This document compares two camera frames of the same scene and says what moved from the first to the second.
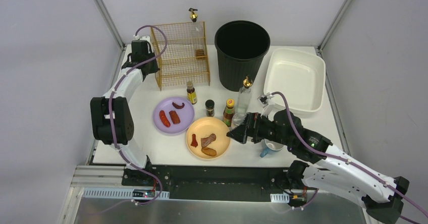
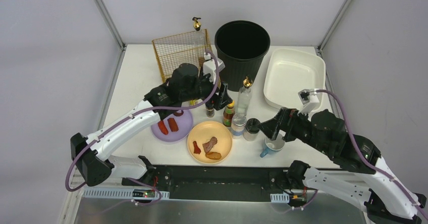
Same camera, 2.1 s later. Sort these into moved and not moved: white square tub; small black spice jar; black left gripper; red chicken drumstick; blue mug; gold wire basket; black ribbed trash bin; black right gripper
Moved: black left gripper; red chicken drumstick; gold wire basket; black right gripper
Not moved: small black spice jar; blue mug; black ribbed trash bin; white square tub
